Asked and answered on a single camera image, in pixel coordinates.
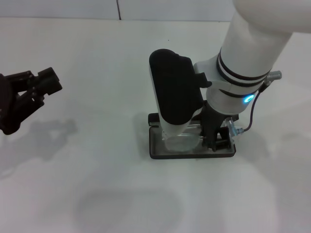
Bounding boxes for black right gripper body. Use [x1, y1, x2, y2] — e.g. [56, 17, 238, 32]
[200, 100, 240, 148]

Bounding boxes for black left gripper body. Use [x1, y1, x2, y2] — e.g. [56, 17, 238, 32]
[0, 74, 25, 135]

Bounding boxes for black glasses case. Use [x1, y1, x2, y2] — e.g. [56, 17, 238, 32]
[148, 113, 240, 160]

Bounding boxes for clear white glasses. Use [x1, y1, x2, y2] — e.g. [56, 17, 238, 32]
[161, 117, 240, 153]

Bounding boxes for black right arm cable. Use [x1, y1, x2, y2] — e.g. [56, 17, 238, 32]
[237, 81, 268, 133]

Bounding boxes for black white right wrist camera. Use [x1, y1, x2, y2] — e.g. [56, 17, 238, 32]
[149, 49, 212, 146]

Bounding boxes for silver right cable connector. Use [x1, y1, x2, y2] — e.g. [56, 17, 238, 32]
[266, 70, 283, 86]

